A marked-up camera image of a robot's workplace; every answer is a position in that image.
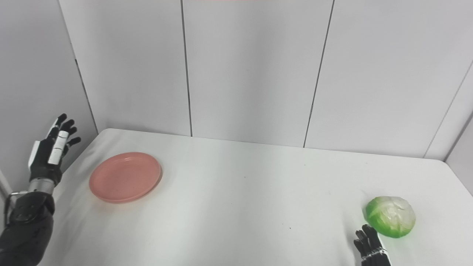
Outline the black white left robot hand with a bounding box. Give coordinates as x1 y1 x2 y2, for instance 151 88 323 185
28 113 81 186

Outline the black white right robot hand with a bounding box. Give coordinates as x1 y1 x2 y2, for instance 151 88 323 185
354 224 392 266

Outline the green white cabbage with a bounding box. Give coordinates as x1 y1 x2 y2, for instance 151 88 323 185
363 196 416 239

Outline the pink round plate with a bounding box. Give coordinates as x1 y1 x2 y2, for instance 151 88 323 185
89 152 163 204

